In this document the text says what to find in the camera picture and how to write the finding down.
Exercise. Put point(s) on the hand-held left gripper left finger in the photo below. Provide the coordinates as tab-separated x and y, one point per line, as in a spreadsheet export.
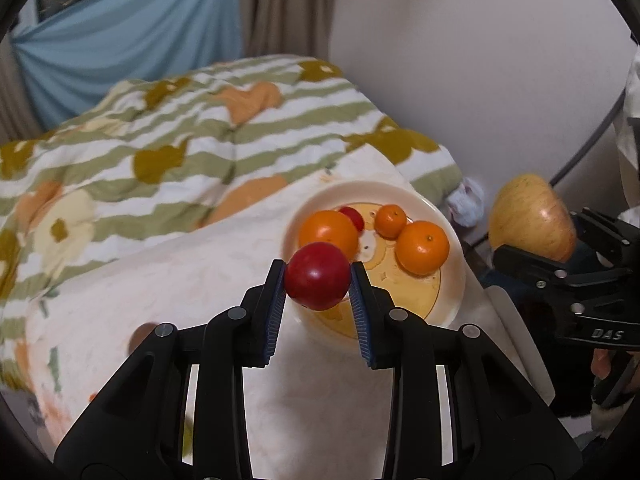
276	310

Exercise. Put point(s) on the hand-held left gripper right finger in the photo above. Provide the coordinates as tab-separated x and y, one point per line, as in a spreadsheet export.
361	315

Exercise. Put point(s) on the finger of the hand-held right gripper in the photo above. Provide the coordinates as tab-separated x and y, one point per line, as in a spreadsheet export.
530	266
610	237

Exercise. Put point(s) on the large yellow-red apple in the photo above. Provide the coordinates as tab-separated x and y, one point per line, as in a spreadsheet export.
527	217

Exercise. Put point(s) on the cream plate with cartoon print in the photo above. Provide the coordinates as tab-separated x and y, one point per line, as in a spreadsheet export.
440	290

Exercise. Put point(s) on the small orange mandarin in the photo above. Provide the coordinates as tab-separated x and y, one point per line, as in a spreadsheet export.
391	221

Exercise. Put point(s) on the person's right hand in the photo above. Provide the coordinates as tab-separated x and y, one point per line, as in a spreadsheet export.
600	362

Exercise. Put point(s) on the floral white tablecloth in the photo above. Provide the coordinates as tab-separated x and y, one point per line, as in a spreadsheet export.
200	270

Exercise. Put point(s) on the white plastic bag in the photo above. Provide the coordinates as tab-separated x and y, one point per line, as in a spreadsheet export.
467	202

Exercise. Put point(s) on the black round hoop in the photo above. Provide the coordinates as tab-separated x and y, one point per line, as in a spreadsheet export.
597	142

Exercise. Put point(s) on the brown kiwi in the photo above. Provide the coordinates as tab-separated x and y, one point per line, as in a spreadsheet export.
142	337

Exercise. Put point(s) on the green striped flower blanket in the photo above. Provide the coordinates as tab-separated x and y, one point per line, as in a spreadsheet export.
190	125

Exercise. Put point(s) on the beige curtain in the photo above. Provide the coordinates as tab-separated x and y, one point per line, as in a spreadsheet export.
285	10
15	95

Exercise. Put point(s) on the blue cloth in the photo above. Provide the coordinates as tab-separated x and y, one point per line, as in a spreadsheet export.
135	35

